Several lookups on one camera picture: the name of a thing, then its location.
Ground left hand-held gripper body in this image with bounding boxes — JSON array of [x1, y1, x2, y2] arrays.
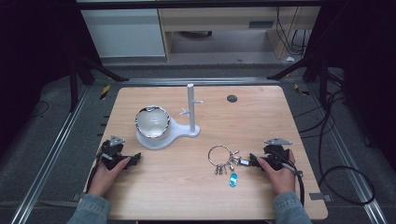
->
[[98, 134, 133, 171]]

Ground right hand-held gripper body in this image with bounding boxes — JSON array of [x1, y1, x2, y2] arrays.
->
[[257, 137, 293, 172]]

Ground metal key ring with keys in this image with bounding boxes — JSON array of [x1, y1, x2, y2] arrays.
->
[[207, 145, 252, 176]]

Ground person's right hand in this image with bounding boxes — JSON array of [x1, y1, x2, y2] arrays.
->
[[256, 149, 297, 196]]

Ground person's left hand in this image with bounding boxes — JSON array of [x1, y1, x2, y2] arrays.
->
[[87, 156, 132, 198]]

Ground silver metal bowl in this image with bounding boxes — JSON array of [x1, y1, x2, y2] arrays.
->
[[134, 105, 172, 140]]

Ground yellow black tape strip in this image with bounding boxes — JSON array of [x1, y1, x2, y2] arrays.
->
[[293, 83, 311, 97], [99, 84, 112, 102]]

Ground white stand with pegs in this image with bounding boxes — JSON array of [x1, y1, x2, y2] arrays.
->
[[135, 82, 204, 150]]

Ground black stand leg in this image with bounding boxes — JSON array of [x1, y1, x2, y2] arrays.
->
[[266, 55, 332, 108], [67, 55, 131, 114]]

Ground white cabinet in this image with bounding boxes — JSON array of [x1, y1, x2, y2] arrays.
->
[[80, 7, 166, 59]]

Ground light wooden desk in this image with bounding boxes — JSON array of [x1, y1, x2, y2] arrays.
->
[[157, 6, 322, 62]]

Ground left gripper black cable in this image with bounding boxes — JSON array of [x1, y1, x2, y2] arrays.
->
[[85, 152, 106, 193]]

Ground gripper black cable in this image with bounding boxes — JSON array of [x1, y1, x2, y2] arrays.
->
[[85, 152, 106, 193], [270, 150, 306, 207]]

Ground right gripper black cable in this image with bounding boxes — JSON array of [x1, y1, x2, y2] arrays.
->
[[270, 150, 306, 207]]

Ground black floor cable loop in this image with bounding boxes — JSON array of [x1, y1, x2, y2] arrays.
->
[[293, 90, 377, 206]]

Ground aluminium floor rail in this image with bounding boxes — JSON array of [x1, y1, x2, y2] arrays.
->
[[9, 86, 91, 224], [119, 77, 282, 87], [307, 89, 389, 224]]

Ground hanging black cables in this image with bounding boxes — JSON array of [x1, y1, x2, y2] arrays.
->
[[275, 6, 313, 58]]

